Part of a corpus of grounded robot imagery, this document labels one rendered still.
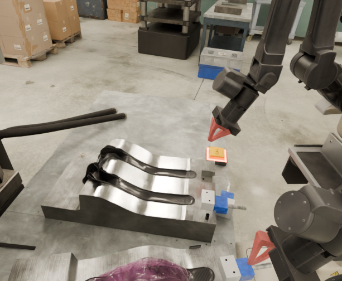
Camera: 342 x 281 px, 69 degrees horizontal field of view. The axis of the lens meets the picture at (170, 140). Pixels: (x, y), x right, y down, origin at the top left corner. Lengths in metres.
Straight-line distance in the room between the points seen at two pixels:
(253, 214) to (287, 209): 1.58
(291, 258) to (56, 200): 0.62
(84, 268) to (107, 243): 0.13
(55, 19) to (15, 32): 0.95
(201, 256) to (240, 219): 1.23
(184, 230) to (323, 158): 0.43
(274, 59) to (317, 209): 0.43
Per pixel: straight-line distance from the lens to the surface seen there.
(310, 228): 0.37
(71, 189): 0.84
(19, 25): 4.33
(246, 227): 1.87
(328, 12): 0.74
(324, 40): 0.75
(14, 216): 0.91
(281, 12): 0.68
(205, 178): 0.85
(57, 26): 5.13
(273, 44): 0.69
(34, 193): 0.95
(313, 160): 0.77
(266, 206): 2.05
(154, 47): 4.74
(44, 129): 1.03
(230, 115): 0.74
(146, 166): 0.84
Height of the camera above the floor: 1.45
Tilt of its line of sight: 36 degrees down
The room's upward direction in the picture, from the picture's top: 4 degrees clockwise
